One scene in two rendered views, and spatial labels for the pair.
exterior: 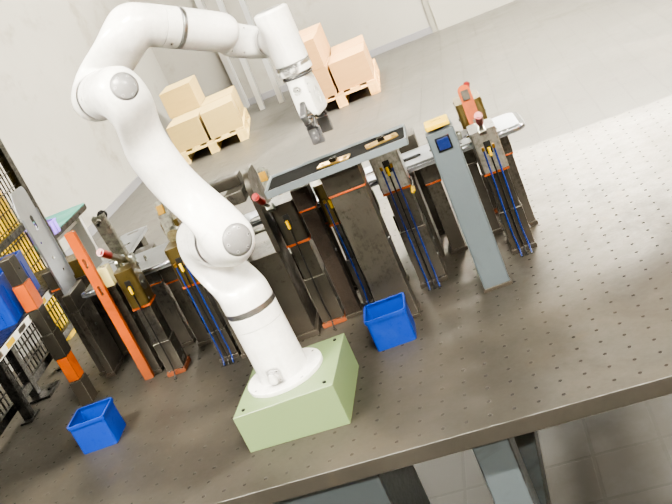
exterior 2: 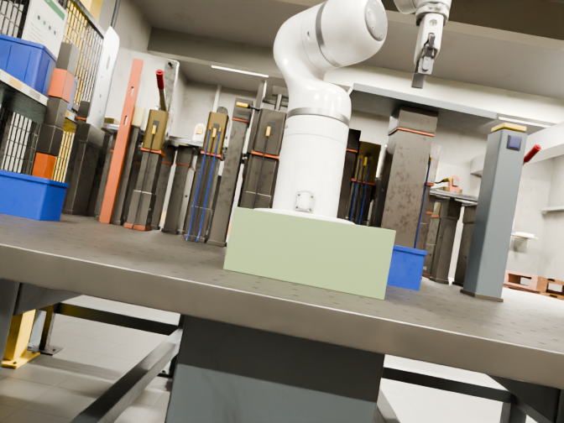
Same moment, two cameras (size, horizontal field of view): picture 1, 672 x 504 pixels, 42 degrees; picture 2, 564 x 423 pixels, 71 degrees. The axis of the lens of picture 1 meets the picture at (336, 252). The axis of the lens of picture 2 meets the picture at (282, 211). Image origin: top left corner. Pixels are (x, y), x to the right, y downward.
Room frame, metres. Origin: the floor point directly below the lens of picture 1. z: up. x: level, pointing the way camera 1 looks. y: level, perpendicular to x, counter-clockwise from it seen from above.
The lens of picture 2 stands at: (1.16, 0.43, 0.77)
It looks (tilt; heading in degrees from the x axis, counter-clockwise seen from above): 3 degrees up; 347
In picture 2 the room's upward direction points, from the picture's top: 11 degrees clockwise
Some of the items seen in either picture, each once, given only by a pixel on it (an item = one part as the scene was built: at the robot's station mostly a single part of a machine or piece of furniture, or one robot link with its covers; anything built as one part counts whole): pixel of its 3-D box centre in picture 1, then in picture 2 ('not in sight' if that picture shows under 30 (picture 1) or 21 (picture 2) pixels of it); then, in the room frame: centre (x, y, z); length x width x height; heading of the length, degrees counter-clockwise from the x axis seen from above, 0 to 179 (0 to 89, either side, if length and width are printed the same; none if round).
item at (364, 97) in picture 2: (336, 160); (415, 108); (2.10, -0.09, 1.16); 0.37 x 0.14 x 0.02; 80
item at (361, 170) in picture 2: (352, 241); (356, 206); (2.27, -0.05, 0.89); 0.12 x 0.08 x 0.38; 170
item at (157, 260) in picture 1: (294, 203); (310, 170); (2.48, 0.05, 1.00); 1.38 x 0.22 x 0.02; 80
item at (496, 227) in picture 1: (477, 187); (445, 241); (2.38, -0.45, 0.84); 0.05 x 0.05 x 0.29; 80
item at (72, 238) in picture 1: (110, 307); (122, 140); (2.42, 0.66, 0.95); 0.03 x 0.01 x 0.50; 80
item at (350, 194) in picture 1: (371, 242); (399, 195); (2.10, -0.09, 0.92); 0.10 x 0.08 x 0.45; 80
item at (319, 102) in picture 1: (304, 92); (427, 39); (2.09, -0.09, 1.34); 0.10 x 0.07 x 0.11; 159
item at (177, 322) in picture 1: (165, 305); (157, 185); (2.56, 0.55, 0.84); 0.07 x 0.04 x 0.29; 80
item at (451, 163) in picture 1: (468, 208); (493, 215); (2.06, -0.35, 0.92); 0.08 x 0.08 x 0.44; 80
